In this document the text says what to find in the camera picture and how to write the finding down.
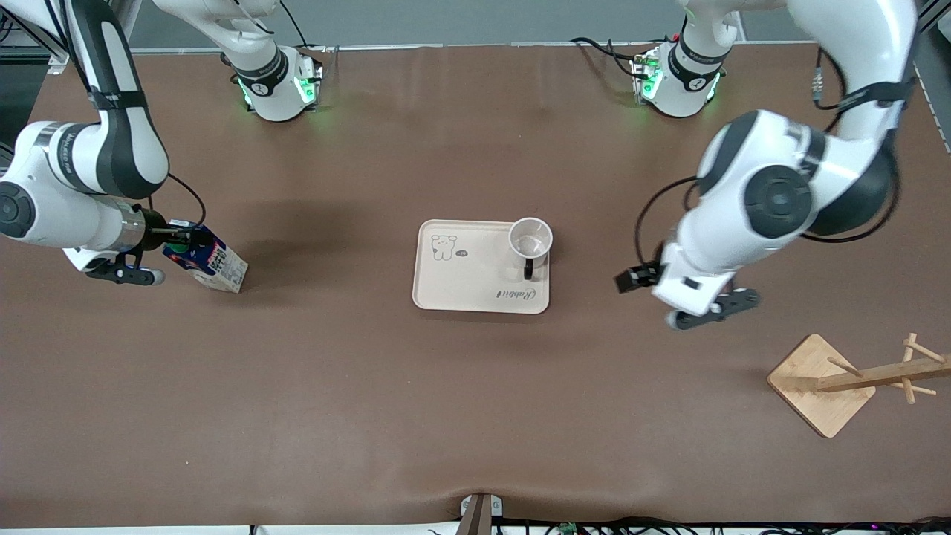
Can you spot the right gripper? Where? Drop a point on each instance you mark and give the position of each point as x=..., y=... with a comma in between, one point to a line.
x=157, y=224

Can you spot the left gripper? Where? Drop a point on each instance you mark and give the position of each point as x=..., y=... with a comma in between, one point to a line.
x=637, y=278

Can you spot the blue milk carton green cap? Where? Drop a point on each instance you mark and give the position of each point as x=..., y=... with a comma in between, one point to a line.
x=219, y=267

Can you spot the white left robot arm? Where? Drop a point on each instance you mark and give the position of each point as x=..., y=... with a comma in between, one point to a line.
x=773, y=148

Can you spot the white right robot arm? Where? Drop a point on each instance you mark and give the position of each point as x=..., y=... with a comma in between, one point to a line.
x=111, y=148

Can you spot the white tray with rabbit print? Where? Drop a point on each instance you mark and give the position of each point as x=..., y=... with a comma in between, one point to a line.
x=468, y=275

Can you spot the wooden mug tree stand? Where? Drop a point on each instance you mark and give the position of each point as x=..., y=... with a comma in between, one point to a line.
x=813, y=390

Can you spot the metal table edge clamp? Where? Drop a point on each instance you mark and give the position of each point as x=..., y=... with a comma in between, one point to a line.
x=479, y=514

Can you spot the aluminium frame profile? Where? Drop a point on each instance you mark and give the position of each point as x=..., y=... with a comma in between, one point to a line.
x=58, y=63

